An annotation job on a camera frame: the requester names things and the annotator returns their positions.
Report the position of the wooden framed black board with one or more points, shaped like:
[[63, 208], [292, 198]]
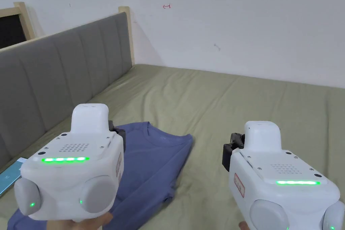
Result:
[[13, 25]]

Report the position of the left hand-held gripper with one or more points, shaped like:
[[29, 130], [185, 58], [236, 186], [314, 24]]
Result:
[[72, 168]]

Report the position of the person's left hand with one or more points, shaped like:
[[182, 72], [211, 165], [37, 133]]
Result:
[[80, 223]]

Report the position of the teal card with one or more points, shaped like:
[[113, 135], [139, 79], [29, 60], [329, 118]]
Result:
[[9, 174]]

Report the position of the blue shirt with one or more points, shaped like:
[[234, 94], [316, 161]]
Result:
[[151, 165]]

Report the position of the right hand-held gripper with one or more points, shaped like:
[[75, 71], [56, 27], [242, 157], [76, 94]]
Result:
[[280, 187]]

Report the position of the person's right hand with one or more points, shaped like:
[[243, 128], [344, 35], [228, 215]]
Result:
[[242, 226]]

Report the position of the grey padded headboard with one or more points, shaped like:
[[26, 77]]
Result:
[[54, 73]]

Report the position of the bed with pale green sheet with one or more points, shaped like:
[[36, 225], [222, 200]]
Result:
[[215, 111]]

